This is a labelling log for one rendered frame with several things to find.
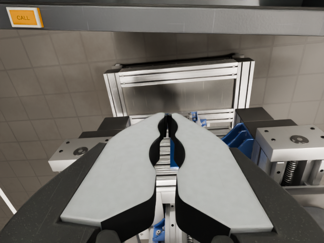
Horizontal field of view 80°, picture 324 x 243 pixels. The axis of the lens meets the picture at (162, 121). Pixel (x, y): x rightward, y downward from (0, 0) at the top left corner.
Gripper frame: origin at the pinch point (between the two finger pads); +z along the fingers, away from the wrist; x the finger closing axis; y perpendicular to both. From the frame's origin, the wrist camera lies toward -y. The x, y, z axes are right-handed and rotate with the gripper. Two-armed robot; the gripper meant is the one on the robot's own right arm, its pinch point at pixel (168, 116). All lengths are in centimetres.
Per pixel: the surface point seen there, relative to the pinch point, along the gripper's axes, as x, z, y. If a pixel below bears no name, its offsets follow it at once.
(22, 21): -25.4, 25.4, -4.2
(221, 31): 8.9, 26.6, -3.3
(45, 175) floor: -114, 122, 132
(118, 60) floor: -34, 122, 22
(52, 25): -21.0, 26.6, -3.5
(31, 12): -23.4, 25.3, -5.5
